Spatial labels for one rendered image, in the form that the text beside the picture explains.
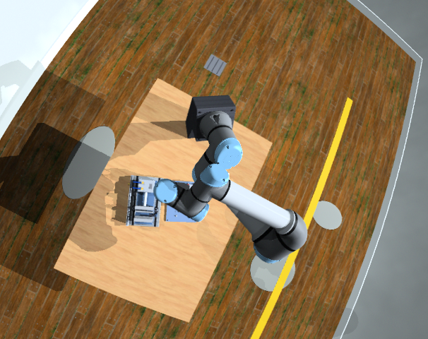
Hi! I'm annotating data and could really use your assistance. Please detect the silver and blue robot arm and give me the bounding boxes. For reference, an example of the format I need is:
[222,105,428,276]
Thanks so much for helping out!
[153,111,307,263]

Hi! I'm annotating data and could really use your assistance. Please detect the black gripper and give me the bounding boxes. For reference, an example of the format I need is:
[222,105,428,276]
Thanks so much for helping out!
[173,180,190,191]

